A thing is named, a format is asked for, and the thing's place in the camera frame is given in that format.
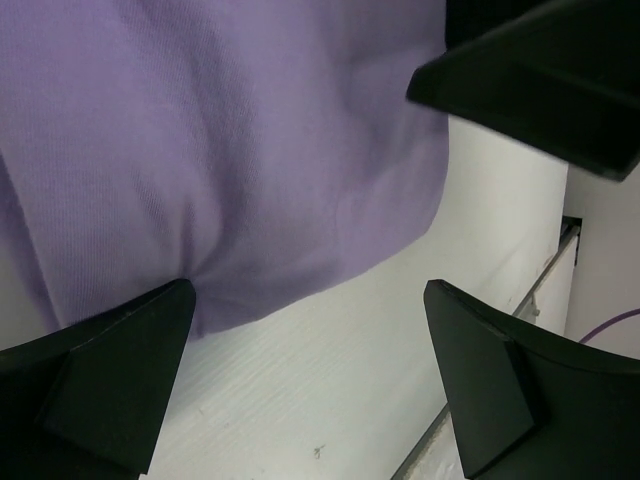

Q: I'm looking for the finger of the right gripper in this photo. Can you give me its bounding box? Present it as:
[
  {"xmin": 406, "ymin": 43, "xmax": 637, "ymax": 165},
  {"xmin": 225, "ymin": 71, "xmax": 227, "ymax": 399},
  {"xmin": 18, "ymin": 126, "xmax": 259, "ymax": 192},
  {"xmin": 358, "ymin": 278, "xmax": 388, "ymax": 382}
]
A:
[{"xmin": 406, "ymin": 0, "xmax": 639, "ymax": 181}]

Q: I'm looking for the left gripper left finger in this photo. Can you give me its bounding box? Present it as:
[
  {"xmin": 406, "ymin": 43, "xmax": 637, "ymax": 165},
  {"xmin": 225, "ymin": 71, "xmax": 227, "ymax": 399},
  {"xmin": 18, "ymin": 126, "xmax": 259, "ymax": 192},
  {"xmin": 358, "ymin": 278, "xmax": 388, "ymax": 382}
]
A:
[{"xmin": 1, "ymin": 279, "xmax": 196, "ymax": 479}]

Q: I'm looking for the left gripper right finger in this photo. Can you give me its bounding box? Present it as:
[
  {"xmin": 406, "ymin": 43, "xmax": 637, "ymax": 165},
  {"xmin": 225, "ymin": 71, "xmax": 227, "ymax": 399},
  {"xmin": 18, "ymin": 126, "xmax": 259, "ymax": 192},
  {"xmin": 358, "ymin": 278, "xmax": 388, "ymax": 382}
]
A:
[{"xmin": 424, "ymin": 280, "xmax": 639, "ymax": 479}]

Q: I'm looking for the purple t shirt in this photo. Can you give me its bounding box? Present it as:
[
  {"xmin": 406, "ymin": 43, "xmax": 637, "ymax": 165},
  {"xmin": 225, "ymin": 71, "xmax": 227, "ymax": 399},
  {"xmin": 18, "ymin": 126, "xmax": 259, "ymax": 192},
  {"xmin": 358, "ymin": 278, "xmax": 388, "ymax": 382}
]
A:
[{"xmin": 1, "ymin": 1, "xmax": 448, "ymax": 337}]

